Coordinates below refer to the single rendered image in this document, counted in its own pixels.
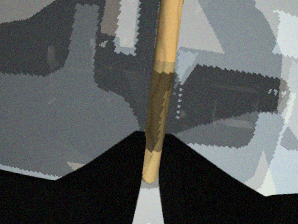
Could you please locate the green string with wooden stick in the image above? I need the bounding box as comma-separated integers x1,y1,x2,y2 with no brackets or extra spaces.
142,0,184,183

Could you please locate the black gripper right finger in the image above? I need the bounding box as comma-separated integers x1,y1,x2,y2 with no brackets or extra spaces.
158,133,298,224

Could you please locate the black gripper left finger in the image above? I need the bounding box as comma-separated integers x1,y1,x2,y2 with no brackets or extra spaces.
0,131,146,224

